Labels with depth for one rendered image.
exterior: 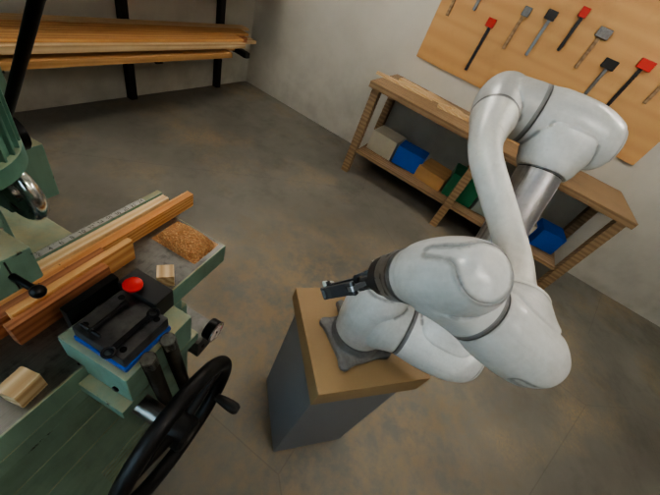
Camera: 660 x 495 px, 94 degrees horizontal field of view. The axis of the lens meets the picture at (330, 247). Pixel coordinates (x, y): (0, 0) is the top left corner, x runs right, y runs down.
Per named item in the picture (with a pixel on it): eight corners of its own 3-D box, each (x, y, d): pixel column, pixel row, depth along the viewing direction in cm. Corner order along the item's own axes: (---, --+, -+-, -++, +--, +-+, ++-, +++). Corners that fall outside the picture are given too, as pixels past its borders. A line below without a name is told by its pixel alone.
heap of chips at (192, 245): (194, 264, 72) (194, 256, 70) (150, 238, 73) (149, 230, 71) (218, 245, 78) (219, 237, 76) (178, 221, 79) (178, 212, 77)
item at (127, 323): (126, 373, 47) (121, 357, 44) (69, 336, 48) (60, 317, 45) (188, 312, 57) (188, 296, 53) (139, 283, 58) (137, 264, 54)
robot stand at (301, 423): (324, 372, 159) (371, 309, 119) (339, 438, 139) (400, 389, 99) (266, 379, 147) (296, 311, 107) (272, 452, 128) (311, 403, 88)
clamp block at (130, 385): (131, 405, 52) (123, 384, 46) (68, 363, 54) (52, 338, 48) (192, 338, 63) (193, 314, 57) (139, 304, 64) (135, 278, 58)
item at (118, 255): (24, 333, 52) (11, 315, 48) (18, 329, 52) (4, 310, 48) (136, 257, 68) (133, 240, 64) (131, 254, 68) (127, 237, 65)
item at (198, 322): (197, 357, 93) (198, 345, 87) (164, 336, 94) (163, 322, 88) (216, 336, 99) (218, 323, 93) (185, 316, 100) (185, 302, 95)
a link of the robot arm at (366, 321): (346, 299, 102) (368, 250, 88) (396, 325, 99) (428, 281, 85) (326, 335, 90) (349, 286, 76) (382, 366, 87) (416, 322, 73)
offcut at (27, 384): (24, 408, 46) (14, 399, 43) (4, 399, 46) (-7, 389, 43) (48, 384, 48) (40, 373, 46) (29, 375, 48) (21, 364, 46)
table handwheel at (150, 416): (90, 582, 45) (168, 427, 40) (-15, 504, 47) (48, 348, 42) (202, 441, 73) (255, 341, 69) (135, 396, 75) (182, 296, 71)
